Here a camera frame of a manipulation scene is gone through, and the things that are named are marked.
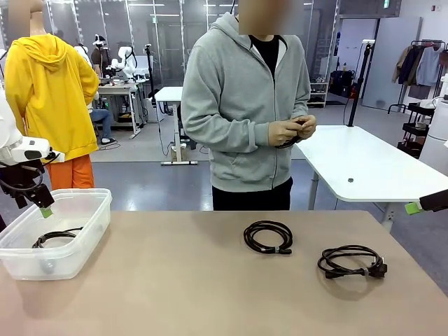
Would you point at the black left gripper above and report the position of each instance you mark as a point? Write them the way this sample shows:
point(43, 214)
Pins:
point(17, 178)

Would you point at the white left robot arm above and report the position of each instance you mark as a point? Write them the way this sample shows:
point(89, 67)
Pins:
point(10, 133)

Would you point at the person's left forearm grey sleeve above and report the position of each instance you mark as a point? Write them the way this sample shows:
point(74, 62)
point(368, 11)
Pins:
point(302, 105)

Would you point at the person's right forearm grey sleeve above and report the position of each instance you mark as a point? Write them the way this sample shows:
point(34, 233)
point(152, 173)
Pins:
point(227, 134)

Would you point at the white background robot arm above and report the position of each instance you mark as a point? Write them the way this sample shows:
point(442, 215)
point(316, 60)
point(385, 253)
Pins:
point(129, 66)

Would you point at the person's left hand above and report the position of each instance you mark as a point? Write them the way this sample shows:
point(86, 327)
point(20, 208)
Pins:
point(305, 126)

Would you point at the person's right hand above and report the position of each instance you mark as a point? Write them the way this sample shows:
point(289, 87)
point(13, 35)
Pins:
point(281, 133)

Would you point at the orange trousers on mannequin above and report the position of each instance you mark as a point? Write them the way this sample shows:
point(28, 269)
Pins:
point(73, 175)

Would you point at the white cylindrical machine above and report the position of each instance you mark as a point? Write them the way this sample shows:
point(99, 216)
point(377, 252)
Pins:
point(435, 147)

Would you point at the clear plastic storage bin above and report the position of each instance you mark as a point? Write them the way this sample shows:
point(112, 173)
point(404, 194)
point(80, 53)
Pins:
point(70, 269)

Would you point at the white table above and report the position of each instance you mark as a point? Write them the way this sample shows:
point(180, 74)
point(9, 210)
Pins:
point(367, 157)

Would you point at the black utility cart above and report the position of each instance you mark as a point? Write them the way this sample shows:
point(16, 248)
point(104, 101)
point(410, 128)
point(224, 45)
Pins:
point(416, 127)

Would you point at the black clothes rack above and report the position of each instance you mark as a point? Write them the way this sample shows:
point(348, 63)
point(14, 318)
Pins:
point(402, 105)

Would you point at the yellow hoodie on mannequin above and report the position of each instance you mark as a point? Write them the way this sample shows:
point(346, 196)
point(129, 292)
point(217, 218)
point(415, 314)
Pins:
point(52, 98)

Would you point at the seated person in jeans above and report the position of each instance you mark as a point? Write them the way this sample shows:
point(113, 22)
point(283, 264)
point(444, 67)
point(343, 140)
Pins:
point(103, 119)

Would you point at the light blue shirt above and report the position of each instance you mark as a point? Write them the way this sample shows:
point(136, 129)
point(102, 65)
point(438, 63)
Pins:
point(428, 66)

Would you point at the navy jacket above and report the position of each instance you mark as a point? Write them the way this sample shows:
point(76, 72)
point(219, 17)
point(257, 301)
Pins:
point(412, 66)

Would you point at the grey workbench desk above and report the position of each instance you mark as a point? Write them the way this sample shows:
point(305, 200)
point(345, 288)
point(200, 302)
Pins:
point(115, 91)

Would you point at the black pole white top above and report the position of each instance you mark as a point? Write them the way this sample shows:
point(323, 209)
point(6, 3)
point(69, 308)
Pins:
point(357, 84)

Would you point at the beige coat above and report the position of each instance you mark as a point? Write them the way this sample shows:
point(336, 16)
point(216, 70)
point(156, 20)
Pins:
point(402, 66)

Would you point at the black bags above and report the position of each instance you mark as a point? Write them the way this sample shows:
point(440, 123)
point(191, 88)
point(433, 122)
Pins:
point(341, 82)

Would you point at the wooden shoe rack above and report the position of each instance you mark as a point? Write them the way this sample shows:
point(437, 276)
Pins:
point(320, 94)

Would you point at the background person with headset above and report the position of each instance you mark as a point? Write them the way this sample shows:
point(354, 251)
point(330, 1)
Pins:
point(99, 56)

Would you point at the beige mannequin head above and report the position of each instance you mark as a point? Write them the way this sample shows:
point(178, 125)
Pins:
point(36, 29)

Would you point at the black tripod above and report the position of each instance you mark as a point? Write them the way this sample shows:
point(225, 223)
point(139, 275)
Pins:
point(150, 70)

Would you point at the person in grey hoodie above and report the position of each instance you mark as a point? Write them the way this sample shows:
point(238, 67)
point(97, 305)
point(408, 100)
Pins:
point(231, 105)

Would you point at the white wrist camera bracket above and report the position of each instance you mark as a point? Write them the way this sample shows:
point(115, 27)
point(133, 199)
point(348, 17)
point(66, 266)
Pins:
point(56, 157)

